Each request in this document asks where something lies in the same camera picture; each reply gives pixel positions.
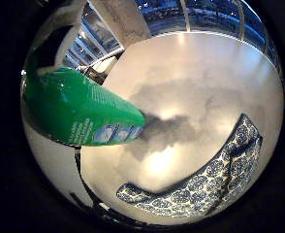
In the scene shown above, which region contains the green box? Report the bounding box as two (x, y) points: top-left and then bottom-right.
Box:
(21, 66), (147, 148)

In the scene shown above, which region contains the blue white patterned cloth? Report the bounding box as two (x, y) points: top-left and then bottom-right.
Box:
(115, 113), (264, 218)

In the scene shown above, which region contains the grey concrete pillar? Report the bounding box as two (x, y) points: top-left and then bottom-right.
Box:
(89, 0), (152, 50)

